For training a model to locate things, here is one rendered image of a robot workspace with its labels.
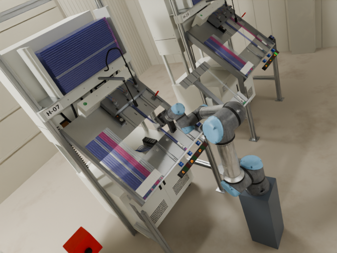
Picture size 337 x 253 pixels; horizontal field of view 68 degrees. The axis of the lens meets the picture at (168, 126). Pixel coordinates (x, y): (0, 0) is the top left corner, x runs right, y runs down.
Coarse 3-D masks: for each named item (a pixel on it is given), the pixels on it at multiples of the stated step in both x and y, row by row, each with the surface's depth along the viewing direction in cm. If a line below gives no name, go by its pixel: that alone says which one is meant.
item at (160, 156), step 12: (168, 132) 179; (180, 132) 182; (192, 132) 184; (156, 144) 172; (168, 144) 175; (144, 156) 166; (156, 156) 168; (168, 156) 170; (180, 156) 173; (156, 168) 164; (168, 168) 166
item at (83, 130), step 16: (144, 96) 188; (96, 112) 172; (128, 112) 178; (144, 112) 182; (64, 128) 161; (80, 128) 164; (96, 128) 167; (112, 128) 170; (128, 128) 173; (80, 144) 159
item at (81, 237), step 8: (80, 232) 142; (88, 232) 140; (72, 240) 140; (80, 240) 138; (88, 240) 140; (96, 240) 144; (64, 248) 138; (72, 248) 135; (80, 248) 137; (88, 248) 139; (96, 248) 145
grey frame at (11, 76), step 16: (96, 0) 164; (0, 64) 130; (112, 64) 176; (128, 64) 190; (16, 80) 138; (96, 80) 169; (32, 96) 144; (80, 96) 162; (48, 128) 154; (64, 144) 162; (80, 160) 172; (112, 208) 199; (128, 224) 214; (160, 240) 170
